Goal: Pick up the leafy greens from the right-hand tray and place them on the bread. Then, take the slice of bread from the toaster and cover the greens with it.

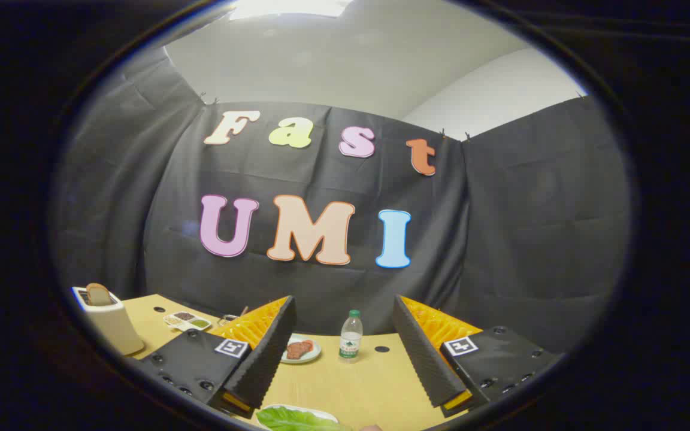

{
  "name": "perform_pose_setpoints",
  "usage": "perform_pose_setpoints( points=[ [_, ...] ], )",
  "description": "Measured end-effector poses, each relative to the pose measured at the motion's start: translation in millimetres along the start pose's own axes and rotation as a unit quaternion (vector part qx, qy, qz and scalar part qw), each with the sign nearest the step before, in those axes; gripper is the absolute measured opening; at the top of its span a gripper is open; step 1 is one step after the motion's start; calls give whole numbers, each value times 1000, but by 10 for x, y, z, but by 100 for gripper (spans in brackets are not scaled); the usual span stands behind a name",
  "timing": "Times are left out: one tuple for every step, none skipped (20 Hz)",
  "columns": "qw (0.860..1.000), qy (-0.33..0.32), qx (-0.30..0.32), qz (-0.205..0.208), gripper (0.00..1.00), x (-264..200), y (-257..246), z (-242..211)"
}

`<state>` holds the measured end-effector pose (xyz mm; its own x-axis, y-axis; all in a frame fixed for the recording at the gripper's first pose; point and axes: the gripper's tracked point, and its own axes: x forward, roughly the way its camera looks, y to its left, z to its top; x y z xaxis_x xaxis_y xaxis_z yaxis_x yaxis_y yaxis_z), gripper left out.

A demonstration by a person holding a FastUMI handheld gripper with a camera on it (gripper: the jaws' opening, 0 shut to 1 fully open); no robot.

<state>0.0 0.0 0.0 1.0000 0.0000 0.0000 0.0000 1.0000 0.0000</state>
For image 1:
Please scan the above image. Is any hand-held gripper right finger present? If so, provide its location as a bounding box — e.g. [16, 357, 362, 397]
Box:
[393, 295, 564, 418]

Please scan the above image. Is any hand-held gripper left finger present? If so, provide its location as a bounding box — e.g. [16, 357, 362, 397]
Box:
[138, 295, 298, 420]

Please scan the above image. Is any green lettuce leaf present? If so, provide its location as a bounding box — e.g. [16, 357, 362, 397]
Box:
[256, 406, 352, 431]

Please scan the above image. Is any toasted bread slice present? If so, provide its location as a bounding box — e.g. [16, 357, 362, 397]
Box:
[86, 283, 113, 307]

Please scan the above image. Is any pale green plate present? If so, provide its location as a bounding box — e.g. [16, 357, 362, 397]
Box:
[281, 335, 322, 365]

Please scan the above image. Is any clear plastic water bottle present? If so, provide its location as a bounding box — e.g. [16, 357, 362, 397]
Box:
[338, 309, 364, 364]

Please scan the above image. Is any white plate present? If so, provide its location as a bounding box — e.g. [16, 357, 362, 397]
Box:
[255, 404, 340, 431]

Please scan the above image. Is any white divided condiment tray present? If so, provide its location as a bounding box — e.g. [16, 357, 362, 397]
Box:
[164, 311, 211, 332]

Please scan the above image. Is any black backdrop cloth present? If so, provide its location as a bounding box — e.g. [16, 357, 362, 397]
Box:
[52, 48, 630, 360]

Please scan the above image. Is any white toaster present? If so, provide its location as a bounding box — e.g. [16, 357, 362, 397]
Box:
[71, 286, 145, 357]

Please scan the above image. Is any ceiling light panel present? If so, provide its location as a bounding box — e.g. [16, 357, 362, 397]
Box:
[228, 0, 352, 20]

